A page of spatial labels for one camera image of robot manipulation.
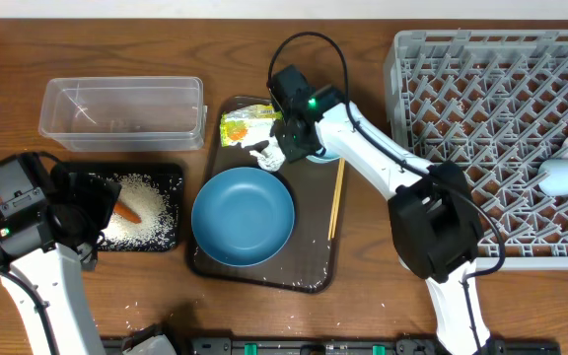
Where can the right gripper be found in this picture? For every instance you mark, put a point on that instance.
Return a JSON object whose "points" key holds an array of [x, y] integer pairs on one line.
{"points": [[291, 151]]}

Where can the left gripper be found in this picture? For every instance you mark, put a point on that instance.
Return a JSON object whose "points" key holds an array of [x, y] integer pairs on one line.
{"points": [[102, 204]]}

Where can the light blue bowl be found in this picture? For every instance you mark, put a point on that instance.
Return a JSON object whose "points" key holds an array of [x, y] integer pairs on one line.
{"points": [[322, 159]]}

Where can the orange carrot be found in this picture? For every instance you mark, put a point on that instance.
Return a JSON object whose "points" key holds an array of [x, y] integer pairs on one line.
{"points": [[126, 213]]}

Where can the wooden chopstick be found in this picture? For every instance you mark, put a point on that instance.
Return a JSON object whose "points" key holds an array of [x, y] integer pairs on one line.
{"points": [[333, 202], [337, 197]]}

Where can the pile of white rice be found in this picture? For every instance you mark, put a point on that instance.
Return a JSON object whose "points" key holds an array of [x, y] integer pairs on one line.
{"points": [[155, 199]]}

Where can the dark blue plate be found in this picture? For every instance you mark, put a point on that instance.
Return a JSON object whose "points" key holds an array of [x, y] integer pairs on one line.
{"points": [[243, 216]]}

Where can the light blue cup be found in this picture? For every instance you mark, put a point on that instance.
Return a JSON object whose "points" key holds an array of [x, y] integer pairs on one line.
{"points": [[556, 177]]}

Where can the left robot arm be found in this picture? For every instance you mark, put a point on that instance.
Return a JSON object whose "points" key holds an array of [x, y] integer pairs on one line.
{"points": [[46, 286]]}

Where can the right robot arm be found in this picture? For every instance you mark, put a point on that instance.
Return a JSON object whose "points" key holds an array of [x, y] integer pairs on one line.
{"points": [[435, 223]]}

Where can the black waste tray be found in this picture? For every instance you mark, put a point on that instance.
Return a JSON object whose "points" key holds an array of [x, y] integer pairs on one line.
{"points": [[103, 168]]}

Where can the grey dishwasher rack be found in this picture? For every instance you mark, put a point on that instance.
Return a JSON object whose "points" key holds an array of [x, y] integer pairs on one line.
{"points": [[495, 103]]}

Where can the crumpled white tissue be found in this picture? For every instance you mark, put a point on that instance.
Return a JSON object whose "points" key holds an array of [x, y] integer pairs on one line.
{"points": [[271, 158]]}

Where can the green snack wrapper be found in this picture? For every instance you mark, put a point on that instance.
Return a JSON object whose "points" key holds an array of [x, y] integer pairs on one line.
{"points": [[247, 126]]}

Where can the clear plastic bin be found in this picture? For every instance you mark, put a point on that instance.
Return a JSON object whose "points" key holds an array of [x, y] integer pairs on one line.
{"points": [[124, 114]]}

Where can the brown serving tray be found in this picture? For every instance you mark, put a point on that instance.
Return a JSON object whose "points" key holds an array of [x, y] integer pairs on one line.
{"points": [[306, 263]]}

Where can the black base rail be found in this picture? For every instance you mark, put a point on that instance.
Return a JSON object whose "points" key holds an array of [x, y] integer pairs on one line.
{"points": [[164, 338]]}

